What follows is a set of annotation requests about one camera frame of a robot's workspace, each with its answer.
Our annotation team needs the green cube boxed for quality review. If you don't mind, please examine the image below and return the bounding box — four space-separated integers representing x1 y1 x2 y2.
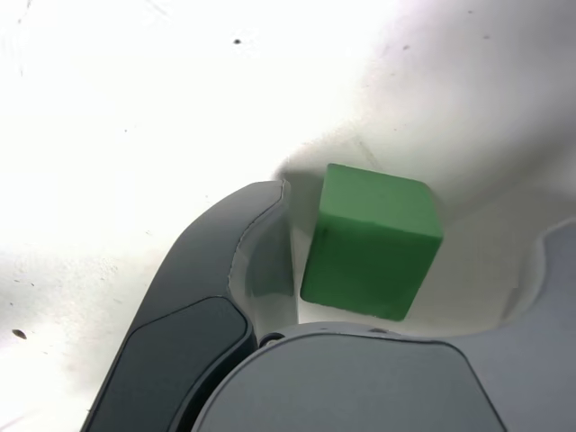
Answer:
299 162 445 322

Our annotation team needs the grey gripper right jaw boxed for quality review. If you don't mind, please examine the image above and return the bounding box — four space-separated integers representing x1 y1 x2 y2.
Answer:
193 219 576 432

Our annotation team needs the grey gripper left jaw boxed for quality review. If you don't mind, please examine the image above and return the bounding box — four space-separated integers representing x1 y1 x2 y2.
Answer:
83 179 301 432

